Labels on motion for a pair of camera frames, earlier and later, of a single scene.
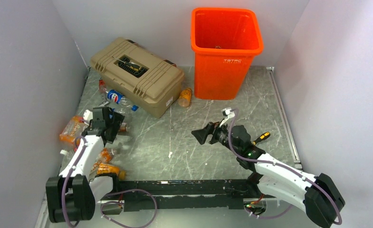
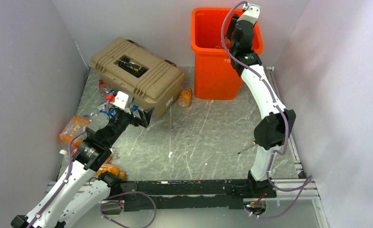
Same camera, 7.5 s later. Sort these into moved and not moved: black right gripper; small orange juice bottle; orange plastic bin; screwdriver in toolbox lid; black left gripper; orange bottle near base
Moved: black left gripper; black right gripper
Not moved: small orange juice bottle; screwdriver in toolbox lid; orange bottle near base; orange plastic bin
